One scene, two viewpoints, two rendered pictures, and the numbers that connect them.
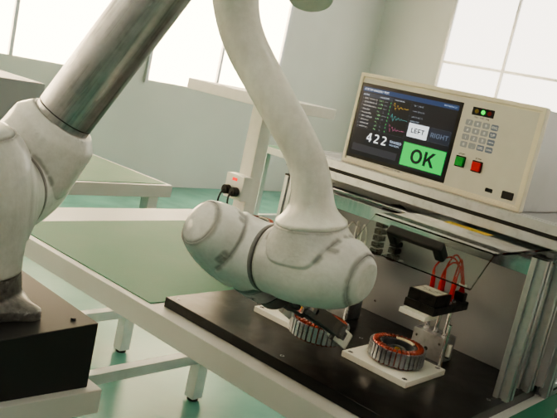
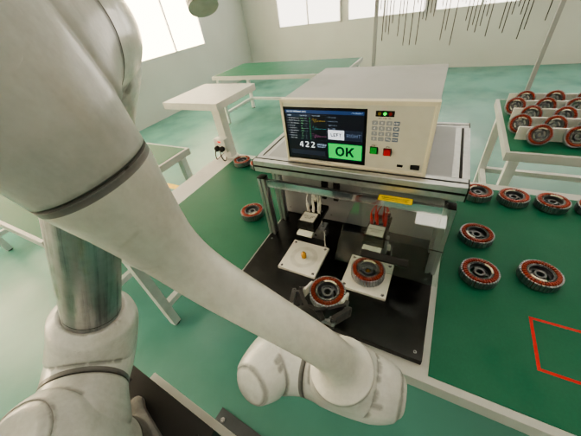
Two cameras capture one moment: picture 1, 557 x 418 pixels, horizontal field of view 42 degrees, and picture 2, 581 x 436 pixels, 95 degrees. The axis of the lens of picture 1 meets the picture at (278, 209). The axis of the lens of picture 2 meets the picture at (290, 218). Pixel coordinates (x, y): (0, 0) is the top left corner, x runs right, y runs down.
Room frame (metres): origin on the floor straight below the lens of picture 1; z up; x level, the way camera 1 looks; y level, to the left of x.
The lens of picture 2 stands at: (0.83, 0.01, 1.55)
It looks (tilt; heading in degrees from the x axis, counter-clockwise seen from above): 39 degrees down; 353
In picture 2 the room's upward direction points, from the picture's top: 9 degrees counter-clockwise
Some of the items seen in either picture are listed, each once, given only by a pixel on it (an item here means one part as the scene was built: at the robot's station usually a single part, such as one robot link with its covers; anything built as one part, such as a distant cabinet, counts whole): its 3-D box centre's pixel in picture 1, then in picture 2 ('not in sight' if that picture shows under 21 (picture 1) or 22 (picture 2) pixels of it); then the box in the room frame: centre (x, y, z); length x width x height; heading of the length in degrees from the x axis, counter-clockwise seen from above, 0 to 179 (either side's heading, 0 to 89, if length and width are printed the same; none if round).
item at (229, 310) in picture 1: (347, 345); (335, 266); (1.46, -0.20, 0.76); 0.64 x 0.47 x 0.02; 50
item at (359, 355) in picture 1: (393, 362); (367, 275); (1.37, -0.29, 0.78); 0.15 x 0.15 x 0.01; 50
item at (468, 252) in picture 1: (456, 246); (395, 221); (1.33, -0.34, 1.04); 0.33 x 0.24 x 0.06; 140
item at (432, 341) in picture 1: (432, 342); not in sight; (1.48, -0.38, 0.80); 0.08 x 0.05 x 0.06; 50
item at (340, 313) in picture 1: (342, 302); (317, 229); (1.63, -0.19, 0.80); 0.08 x 0.05 x 0.06; 50
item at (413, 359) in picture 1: (396, 351); (367, 271); (1.37, -0.29, 0.80); 0.11 x 0.11 x 0.04
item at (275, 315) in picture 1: (301, 317); (303, 258); (1.52, -0.10, 0.78); 0.15 x 0.15 x 0.01; 50
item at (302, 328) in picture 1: (319, 327); (327, 292); (1.31, -0.12, 0.83); 0.11 x 0.11 x 0.04
